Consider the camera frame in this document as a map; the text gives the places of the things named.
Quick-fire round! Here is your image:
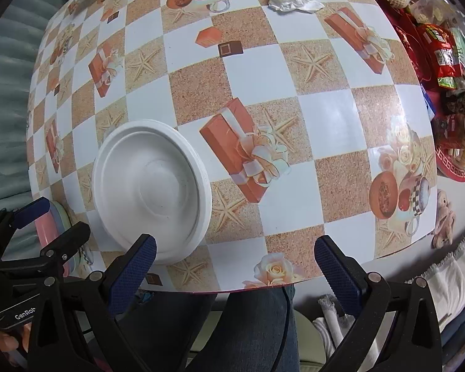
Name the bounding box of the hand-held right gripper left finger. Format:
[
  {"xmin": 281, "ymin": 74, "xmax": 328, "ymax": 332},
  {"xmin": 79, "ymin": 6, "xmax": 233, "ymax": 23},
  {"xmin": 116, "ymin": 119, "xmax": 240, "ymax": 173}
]
[{"xmin": 27, "ymin": 233, "xmax": 157, "ymax": 372}]

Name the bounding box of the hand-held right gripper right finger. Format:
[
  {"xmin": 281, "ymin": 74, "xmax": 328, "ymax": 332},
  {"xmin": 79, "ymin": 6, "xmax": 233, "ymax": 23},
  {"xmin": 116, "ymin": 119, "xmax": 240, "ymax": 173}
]
[{"xmin": 314, "ymin": 235, "xmax": 444, "ymax": 372}]

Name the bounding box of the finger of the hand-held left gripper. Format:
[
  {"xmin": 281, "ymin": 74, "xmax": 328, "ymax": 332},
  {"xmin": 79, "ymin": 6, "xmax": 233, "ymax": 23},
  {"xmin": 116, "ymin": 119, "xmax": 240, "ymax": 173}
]
[
  {"xmin": 0, "ymin": 197, "xmax": 50, "ymax": 256},
  {"xmin": 0, "ymin": 223, "xmax": 91, "ymax": 280}
]

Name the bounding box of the pink plastic plate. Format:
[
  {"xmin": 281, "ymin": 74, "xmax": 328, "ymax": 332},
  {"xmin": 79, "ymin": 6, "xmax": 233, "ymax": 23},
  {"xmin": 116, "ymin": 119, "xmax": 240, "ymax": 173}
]
[{"xmin": 33, "ymin": 201, "xmax": 63, "ymax": 249}]

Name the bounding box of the green plastic plate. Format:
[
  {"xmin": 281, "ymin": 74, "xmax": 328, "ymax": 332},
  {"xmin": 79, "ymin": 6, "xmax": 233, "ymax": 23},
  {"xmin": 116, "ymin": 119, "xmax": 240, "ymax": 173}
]
[{"xmin": 54, "ymin": 203, "xmax": 82, "ymax": 277}]

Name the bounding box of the blue plastic plate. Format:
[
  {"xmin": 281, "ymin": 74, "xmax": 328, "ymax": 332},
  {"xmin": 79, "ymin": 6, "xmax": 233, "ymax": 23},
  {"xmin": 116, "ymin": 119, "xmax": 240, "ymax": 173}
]
[{"xmin": 48, "ymin": 201, "xmax": 68, "ymax": 237}]

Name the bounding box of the white foam bowl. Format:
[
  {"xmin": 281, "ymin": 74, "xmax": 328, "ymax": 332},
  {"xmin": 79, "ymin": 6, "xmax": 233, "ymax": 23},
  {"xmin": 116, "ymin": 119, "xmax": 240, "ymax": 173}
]
[
  {"xmin": 97, "ymin": 120, "xmax": 213, "ymax": 266},
  {"xmin": 92, "ymin": 120, "xmax": 208, "ymax": 265}
]

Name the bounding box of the person's left hand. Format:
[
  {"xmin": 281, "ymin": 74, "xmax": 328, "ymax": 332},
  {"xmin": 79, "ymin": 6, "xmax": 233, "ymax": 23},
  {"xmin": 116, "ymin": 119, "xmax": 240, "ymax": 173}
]
[{"xmin": 0, "ymin": 327, "xmax": 28, "ymax": 369}]

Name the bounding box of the white fringed towel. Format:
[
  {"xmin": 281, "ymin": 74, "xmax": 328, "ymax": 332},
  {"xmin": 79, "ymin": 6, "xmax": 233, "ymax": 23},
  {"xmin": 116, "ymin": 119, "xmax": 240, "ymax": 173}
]
[{"xmin": 312, "ymin": 294, "xmax": 357, "ymax": 357}]

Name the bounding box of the cream stool seat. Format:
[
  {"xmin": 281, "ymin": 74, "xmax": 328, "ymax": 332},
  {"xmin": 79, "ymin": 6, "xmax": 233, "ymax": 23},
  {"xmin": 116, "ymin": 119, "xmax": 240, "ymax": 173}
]
[{"xmin": 294, "ymin": 312, "xmax": 334, "ymax": 372}]

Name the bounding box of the teal quilted cover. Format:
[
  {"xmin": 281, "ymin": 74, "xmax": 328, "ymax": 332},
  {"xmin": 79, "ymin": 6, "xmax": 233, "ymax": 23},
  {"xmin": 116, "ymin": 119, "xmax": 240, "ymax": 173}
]
[{"xmin": 0, "ymin": 0, "xmax": 63, "ymax": 206}]

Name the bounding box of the white fringed blanket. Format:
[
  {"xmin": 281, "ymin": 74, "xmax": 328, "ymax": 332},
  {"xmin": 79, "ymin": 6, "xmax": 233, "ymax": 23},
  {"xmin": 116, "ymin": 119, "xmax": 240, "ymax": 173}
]
[{"xmin": 405, "ymin": 228, "xmax": 465, "ymax": 334}]

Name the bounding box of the person's jeans leg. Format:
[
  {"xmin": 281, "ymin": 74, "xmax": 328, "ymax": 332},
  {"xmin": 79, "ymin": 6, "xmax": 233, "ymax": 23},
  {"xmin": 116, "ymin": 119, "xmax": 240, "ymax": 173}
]
[{"xmin": 116, "ymin": 285, "xmax": 301, "ymax": 372}]

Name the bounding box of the small beige plush toy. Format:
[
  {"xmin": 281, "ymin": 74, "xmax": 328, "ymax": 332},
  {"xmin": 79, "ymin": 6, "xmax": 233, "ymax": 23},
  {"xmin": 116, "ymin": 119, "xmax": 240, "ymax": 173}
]
[{"xmin": 431, "ymin": 189, "xmax": 456, "ymax": 249}]

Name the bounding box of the checkered printed tablecloth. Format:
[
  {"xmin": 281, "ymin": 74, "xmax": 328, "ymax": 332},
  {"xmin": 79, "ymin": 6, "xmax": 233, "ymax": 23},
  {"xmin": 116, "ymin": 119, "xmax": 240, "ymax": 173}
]
[{"xmin": 25, "ymin": 0, "xmax": 444, "ymax": 293}]

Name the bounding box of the red snack packet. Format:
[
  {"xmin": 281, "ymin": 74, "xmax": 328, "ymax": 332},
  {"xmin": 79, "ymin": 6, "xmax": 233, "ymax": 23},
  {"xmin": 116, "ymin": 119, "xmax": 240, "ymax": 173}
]
[{"xmin": 416, "ymin": 23, "xmax": 465, "ymax": 82}]

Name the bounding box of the clear plastic bag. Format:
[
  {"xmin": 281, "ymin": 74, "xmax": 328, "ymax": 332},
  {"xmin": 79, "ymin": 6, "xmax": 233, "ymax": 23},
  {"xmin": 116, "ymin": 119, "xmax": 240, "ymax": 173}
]
[{"xmin": 409, "ymin": 0, "xmax": 456, "ymax": 28}]

